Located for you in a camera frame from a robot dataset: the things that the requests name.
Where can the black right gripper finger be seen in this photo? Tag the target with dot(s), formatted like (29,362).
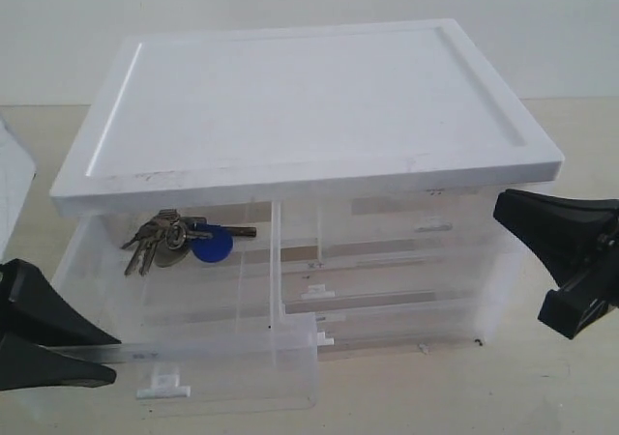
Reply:
(25,365)
(34,311)

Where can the clear bottom drawer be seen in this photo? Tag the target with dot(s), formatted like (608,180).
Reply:
(373,323)

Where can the white clear drawer cabinet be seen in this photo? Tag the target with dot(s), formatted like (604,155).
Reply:
(194,121)

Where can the key bunch with blue fob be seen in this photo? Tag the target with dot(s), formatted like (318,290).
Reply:
(168,238)

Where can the clear drawer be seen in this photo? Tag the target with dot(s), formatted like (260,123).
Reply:
(419,281)
(194,336)
(373,323)
(391,222)

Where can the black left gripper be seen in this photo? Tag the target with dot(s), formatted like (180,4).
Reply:
(577,241)

